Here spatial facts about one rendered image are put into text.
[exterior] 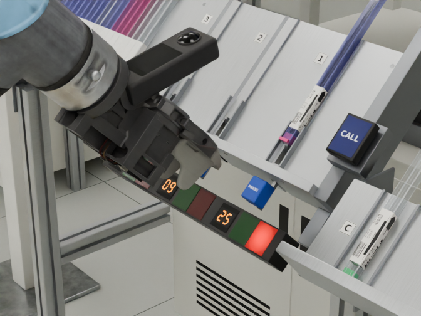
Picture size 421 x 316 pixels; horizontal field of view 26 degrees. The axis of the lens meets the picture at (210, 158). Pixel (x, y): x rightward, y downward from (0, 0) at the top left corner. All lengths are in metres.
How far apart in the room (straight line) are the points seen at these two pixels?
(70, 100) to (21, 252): 1.30
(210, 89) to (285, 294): 0.56
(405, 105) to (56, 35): 0.45
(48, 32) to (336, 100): 0.42
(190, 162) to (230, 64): 0.28
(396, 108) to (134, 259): 1.33
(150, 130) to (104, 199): 1.68
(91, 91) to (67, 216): 1.67
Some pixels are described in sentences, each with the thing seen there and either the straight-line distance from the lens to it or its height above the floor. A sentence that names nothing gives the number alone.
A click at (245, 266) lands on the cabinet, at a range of 1.73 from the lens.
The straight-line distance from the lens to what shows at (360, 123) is 1.01.
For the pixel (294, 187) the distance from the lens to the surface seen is 1.05.
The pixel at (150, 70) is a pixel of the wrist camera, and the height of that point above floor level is 0.89.
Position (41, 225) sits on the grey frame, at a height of 0.38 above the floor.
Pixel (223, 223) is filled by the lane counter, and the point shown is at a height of 0.65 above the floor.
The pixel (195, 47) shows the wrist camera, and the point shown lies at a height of 0.91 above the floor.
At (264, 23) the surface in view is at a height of 0.84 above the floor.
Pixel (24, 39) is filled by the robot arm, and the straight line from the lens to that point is 0.79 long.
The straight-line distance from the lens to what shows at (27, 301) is 2.15.
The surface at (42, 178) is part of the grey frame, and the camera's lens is 1.66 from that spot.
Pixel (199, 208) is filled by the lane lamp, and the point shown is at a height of 0.65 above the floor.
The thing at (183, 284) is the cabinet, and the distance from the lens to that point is 1.92.
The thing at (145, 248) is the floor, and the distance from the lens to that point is 2.33.
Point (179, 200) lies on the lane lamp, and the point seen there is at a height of 0.65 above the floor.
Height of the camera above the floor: 1.20
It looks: 25 degrees down
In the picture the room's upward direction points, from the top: straight up
